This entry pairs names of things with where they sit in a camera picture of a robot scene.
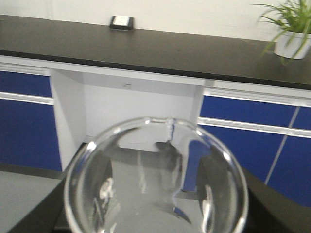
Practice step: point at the clear glass beaker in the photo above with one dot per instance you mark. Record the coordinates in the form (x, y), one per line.
(155, 175)

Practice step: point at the black white power socket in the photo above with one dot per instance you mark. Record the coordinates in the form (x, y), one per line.
(122, 23)

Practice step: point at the far right blue cabinet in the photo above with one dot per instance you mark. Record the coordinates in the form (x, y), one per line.
(267, 128)

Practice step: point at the blue cabinet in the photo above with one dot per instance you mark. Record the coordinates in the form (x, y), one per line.
(42, 119)
(267, 128)

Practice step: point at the far left blue cabinet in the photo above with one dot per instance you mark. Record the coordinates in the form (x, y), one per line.
(42, 119)

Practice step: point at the white plant pot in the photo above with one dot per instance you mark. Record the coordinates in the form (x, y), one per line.
(292, 45)

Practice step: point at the green potted plant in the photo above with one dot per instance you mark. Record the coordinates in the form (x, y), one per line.
(288, 16)

